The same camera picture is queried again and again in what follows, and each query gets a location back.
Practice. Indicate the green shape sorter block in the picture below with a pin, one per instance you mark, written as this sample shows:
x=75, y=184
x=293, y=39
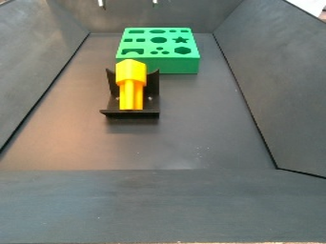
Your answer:
x=167, y=49

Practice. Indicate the yellow three prong object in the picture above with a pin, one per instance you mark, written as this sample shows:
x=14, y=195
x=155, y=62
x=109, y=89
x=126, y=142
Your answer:
x=131, y=80

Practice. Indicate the black curved fixture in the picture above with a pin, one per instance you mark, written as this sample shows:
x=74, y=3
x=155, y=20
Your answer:
x=151, y=108

